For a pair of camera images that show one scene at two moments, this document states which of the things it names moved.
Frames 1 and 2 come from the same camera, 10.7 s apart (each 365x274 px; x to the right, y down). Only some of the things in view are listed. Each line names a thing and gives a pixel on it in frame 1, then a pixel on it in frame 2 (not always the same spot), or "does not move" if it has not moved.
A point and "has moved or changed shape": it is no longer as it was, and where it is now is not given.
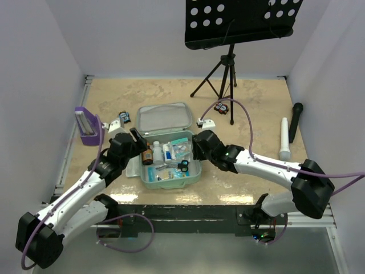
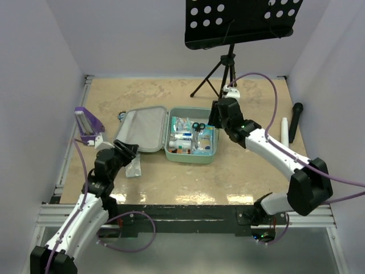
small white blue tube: x=168 y=152 -> x=183 y=136
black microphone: x=297 y=109 does not move
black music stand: x=214 y=23 does not move
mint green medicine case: x=169 y=162 has moved or changed shape
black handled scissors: x=183 y=166 has moved or changed shape
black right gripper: x=195 y=150 -> x=213 y=116
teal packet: x=181 y=148 -> x=180 y=125
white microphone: x=285 y=154 does not move
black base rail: x=182 y=218 does not move
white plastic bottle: x=157 y=154 -> x=181 y=143
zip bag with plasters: x=133 y=167 does not move
